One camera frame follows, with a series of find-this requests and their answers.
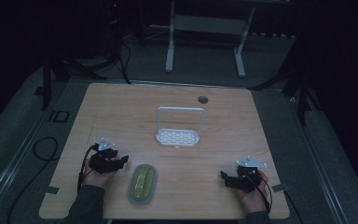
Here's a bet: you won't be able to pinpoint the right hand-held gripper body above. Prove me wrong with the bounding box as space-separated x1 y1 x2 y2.
232 155 269 193

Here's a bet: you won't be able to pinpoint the person's left hand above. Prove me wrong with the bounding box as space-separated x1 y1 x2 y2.
82 158 117 189

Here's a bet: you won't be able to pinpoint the hand-held gripper cable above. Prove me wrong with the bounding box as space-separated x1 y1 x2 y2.
245 172 274 216
76 144 100 193

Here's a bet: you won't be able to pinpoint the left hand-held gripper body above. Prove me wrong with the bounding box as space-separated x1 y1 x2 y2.
89 137 121 175

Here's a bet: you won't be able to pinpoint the person's right hand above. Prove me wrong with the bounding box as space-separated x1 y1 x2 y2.
233 170 272 217

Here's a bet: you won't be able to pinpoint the right hand-held gripper cable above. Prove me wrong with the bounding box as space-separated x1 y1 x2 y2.
245 172 274 216

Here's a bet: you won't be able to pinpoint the white drain rack with handle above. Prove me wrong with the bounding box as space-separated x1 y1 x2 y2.
155 105 206 148

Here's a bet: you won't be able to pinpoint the left hand-held gripper cable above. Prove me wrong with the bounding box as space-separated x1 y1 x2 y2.
76 144 100 193

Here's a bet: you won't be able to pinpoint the yellow-green soap bar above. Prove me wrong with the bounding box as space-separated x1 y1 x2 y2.
130 164 156 202

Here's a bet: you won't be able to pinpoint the black floor cable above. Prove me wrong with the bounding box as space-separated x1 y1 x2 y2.
7 135 60 224

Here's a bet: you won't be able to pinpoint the white metal table frame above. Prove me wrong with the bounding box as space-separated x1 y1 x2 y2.
164 0 257 79

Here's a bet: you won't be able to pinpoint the black metal stand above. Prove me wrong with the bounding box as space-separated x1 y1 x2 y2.
39 46 108 112
247 31 323 127

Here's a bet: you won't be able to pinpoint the black hanging cables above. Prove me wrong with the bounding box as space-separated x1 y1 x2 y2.
105 0 133 86

